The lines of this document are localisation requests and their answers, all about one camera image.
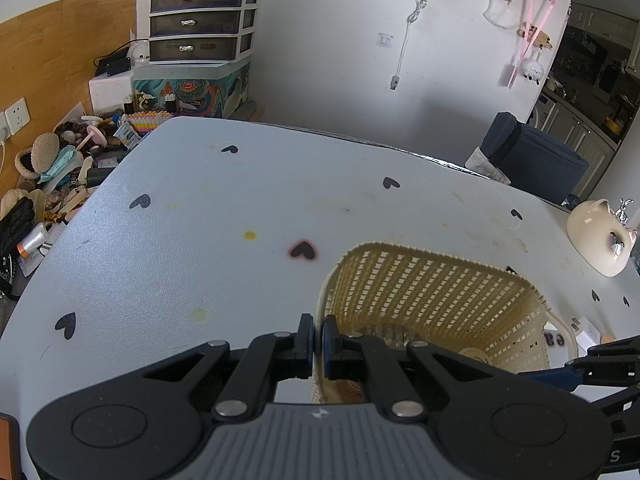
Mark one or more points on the white round device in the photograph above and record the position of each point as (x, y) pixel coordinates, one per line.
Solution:
(139, 52)

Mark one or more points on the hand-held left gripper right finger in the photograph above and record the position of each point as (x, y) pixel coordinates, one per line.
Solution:
(328, 350)

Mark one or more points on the silver deer ornament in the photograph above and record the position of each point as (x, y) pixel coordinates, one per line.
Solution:
(623, 210)

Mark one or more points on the wooden hook rack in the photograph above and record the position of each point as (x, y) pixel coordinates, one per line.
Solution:
(535, 36)

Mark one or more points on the cat face ceramic figure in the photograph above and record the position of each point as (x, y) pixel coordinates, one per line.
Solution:
(595, 240)

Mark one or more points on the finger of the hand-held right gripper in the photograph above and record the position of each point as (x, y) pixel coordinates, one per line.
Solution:
(620, 402)
(547, 376)

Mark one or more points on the brown box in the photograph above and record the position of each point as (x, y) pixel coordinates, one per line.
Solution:
(7, 447)

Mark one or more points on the row of coloured pens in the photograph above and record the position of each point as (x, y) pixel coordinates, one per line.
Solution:
(146, 122)

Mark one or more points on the white wall socket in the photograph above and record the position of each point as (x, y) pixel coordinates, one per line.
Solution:
(15, 116)

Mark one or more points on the colourful printed storage box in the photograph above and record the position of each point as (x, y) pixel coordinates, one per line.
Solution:
(195, 90)

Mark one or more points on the dark blue chair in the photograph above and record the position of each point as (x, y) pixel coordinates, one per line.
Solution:
(535, 160)

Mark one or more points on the pink mushroom shaped stand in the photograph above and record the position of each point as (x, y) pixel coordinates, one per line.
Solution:
(95, 132)

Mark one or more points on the white cloth on chair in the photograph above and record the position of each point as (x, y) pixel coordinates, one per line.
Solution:
(487, 165)

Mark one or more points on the clear plastic package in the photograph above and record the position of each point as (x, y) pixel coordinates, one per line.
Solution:
(387, 336)

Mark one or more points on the cream round disc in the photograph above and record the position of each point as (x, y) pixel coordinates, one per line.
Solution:
(474, 356)

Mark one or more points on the small white wall hook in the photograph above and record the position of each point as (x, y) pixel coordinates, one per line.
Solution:
(385, 39)

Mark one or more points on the lower kitchen cabinets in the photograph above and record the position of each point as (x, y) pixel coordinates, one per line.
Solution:
(580, 135)

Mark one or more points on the white sheep plush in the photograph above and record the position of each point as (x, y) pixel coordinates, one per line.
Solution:
(532, 67)

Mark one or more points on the pile of assorted clutter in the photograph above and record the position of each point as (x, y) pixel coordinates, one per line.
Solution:
(55, 180)

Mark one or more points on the black glove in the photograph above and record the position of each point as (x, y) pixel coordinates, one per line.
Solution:
(15, 225)

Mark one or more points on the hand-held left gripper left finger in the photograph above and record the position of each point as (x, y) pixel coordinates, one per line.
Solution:
(306, 347)

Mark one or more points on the three drawer storage unit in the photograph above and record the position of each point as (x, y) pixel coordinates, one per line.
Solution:
(200, 22)

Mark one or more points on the yellow woven plastic basket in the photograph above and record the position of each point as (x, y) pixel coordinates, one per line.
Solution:
(435, 290)

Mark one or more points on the white box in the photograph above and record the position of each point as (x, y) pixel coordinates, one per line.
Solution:
(110, 92)

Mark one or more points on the white bib shaped hanger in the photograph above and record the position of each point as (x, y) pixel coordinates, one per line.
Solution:
(500, 12)

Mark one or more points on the black power adapter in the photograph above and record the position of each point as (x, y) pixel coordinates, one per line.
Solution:
(114, 66)

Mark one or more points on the beige woven round pad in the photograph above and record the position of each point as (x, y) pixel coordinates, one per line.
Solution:
(37, 152)

